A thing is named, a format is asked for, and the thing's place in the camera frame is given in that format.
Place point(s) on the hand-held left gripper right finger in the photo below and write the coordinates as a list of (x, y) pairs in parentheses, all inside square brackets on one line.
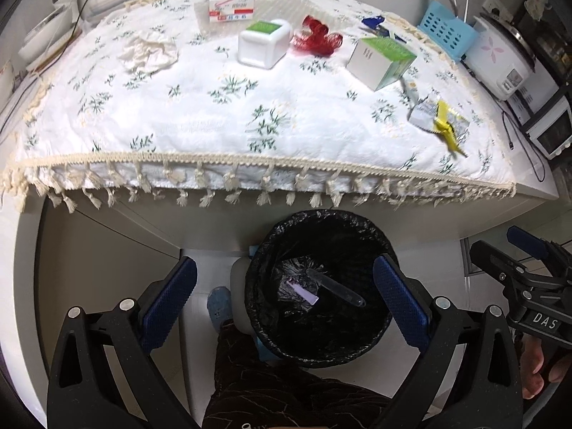
[(397, 299)]

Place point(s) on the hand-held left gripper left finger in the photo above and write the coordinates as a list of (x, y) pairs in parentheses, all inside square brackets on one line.
[(172, 304)]

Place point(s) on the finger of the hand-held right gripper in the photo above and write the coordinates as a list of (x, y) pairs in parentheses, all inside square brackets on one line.
[(520, 234), (496, 263)]

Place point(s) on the blue bin with black bag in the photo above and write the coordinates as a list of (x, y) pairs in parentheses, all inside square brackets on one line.
[(286, 245)]

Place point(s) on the yellow silver wrapper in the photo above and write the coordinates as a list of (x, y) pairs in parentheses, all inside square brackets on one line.
[(422, 116)]

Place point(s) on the small grey sachet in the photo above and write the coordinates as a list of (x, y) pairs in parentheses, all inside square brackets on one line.
[(411, 91)]

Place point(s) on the green and white carton box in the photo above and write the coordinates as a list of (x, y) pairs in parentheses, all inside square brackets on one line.
[(375, 60)]

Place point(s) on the white tissue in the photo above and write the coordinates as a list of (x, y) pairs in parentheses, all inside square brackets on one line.
[(147, 51)]

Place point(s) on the white box with green top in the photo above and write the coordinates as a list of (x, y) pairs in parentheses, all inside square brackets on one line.
[(261, 47)]

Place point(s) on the red mesh net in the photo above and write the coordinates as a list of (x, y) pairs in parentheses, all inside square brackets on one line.
[(317, 38)]

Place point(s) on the person's right hand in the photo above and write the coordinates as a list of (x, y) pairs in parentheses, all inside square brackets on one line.
[(534, 364)]

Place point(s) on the blue slipper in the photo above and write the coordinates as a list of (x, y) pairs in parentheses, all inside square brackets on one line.
[(219, 308)]

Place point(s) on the clear plastic tube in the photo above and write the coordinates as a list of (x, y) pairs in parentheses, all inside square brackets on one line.
[(335, 287)]

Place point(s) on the purple wrapper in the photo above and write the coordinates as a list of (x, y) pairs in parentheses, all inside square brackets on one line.
[(304, 295)]

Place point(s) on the white toaster oven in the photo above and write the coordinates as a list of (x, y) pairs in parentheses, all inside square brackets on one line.
[(545, 118)]

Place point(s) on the person's leg dark trousers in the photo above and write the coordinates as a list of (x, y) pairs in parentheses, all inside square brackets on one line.
[(277, 393)]

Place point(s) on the white floral tablecloth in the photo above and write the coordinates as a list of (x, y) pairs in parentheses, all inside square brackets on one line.
[(178, 134)]

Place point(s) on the white rice cooker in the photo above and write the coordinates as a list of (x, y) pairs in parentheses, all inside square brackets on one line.
[(496, 60)]

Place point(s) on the blue plastic basket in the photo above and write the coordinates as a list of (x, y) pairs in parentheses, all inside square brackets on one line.
[(444, 31)]

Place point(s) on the blue foil wrapper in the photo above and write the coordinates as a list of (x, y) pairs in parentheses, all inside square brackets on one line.
[(375, 24)]

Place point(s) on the wooden trivet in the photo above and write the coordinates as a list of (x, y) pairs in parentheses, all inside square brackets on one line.
[(53, 60)]

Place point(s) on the large white bowl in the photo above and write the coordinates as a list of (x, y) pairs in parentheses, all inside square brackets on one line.
[(42, 40)]

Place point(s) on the clear bubble wrap sheet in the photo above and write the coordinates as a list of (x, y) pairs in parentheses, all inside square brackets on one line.
[(321, 4)]

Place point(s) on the blue white milk carton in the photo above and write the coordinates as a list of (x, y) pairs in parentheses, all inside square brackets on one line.
[(230, 2)]

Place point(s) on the white holder with straws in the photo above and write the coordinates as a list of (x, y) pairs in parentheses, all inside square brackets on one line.
[(67, 2)]

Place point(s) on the white wall outlet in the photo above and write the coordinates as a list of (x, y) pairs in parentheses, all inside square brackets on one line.
[(491, 3)]

